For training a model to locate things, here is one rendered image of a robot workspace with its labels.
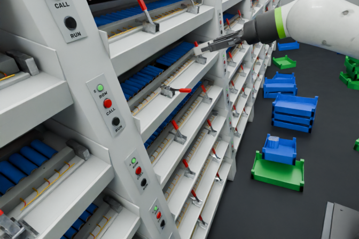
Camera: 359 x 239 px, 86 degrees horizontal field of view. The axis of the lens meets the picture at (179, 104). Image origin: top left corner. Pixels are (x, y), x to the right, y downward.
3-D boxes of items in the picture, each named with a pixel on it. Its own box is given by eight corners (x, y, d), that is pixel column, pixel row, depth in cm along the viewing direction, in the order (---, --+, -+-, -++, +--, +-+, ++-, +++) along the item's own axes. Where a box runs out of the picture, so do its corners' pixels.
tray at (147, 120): (217, 60, 92) (221, 40, 86) (140, 146, 49) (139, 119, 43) (180, 49, 98) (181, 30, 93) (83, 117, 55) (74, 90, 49)
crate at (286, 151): (266, 142, 159) (267, 133, 157) (295, 147, 149) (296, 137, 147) (261, 158, 134) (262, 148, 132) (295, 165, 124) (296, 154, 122)
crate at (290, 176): (302, 167, 133) (304, 159, 129) (302, 192, 118) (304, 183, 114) (256, 158, 148) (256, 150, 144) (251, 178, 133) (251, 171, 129)
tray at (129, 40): (212, 18, 83) (219, -20, 74) (112, 79, 40) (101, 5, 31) (171, 9, 89) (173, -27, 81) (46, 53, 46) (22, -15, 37)
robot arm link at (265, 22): (275, 3, 61) (272, 8, 54) (282, 39, 65) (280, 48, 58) (256, 10, 64) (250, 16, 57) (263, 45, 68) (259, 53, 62)
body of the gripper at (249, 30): (258, 45, 61) (231, 53, 66) (263, 38, 67) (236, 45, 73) (253, 21, 58) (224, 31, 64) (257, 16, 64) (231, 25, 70)
